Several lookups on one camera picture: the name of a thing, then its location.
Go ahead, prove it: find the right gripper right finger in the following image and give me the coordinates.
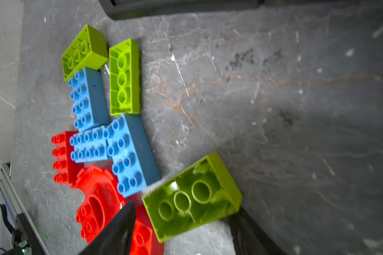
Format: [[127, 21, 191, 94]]
[[229, 207, 286, 255]]

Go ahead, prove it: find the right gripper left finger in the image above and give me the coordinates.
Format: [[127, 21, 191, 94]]
[[79, 202, 136, 255]]

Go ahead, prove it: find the green lego brick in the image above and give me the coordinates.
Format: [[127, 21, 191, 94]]
[[61, 24, 109, 82], [109, 39, 141, 116], [142, 152, 243, 243]]

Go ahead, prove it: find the red lego brick beside arch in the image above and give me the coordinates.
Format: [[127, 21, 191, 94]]
[[130, 205, 164, 255]]

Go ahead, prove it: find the red arch lego piece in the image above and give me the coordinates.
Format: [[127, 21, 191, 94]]
[[70, 165, 126, 244]]

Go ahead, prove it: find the blue lego brick centre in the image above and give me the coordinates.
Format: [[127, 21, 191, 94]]
[[102, 114, 161, 198]]

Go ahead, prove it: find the red lego brick far left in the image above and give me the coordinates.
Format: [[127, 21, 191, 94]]
[[51, 131, 84, 184]]

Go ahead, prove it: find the blue lego brick flat left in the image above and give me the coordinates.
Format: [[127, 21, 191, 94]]
[[69, 125, 112, 163]]

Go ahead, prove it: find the blue lego brick upper left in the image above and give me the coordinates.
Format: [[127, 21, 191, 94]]
[[68, 68, 109, 132]]

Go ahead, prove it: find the green lego brick upright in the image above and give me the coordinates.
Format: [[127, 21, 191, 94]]
[[109, 39, 141, 116]]

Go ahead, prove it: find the black two-compartment tray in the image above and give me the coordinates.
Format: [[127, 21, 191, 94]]
[[99, 0, 383, 21]]

